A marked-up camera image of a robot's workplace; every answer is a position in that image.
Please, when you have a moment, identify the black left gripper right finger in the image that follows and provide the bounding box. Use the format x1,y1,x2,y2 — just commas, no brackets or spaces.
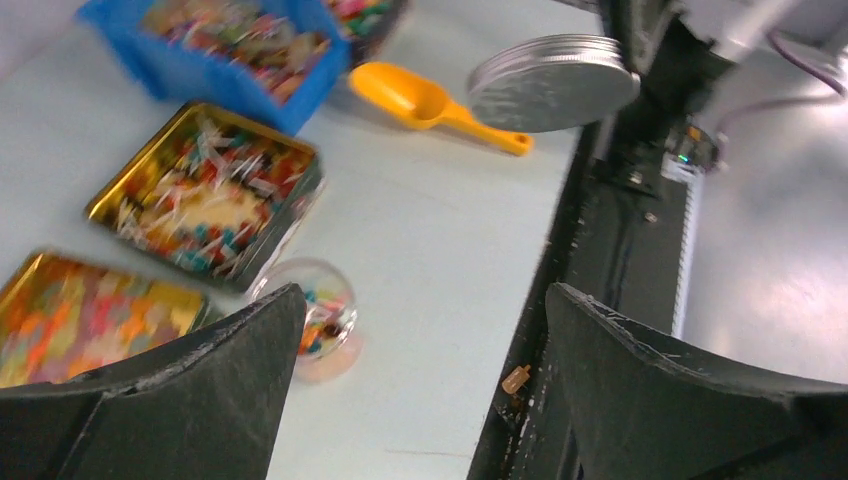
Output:
546,283,847,479

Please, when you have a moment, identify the clear plastic jar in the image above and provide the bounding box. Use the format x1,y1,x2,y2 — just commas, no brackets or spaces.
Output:
249,257,363,383

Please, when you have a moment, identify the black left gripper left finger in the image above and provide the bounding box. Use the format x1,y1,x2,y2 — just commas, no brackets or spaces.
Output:
1,284,306,479

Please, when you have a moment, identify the tin of gummy candies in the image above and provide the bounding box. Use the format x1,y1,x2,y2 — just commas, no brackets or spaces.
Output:
1,250,216,388

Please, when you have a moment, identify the tin of colourful cube candies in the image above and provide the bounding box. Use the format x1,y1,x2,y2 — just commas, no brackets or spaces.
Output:
323,0,411,68

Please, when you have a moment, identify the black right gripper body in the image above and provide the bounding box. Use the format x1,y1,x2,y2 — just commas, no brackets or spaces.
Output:
599,0,736,133

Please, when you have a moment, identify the tin of lollipops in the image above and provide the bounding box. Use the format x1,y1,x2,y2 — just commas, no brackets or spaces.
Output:
85,102,324,293

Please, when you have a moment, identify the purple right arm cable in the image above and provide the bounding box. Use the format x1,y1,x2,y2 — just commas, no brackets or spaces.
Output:
712,29,848,137

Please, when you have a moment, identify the silver metal jar lid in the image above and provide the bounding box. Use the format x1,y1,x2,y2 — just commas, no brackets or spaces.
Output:
466,34,640,133

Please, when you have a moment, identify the blue bin of candies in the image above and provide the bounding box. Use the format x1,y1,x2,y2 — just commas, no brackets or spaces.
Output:
77,1,350,135

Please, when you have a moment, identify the orange plastic scoop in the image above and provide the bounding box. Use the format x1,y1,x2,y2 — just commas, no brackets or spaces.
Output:
348,61,535,156

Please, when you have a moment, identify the small fallen candy piece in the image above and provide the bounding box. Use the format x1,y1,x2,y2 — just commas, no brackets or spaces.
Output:
501,365,531,395

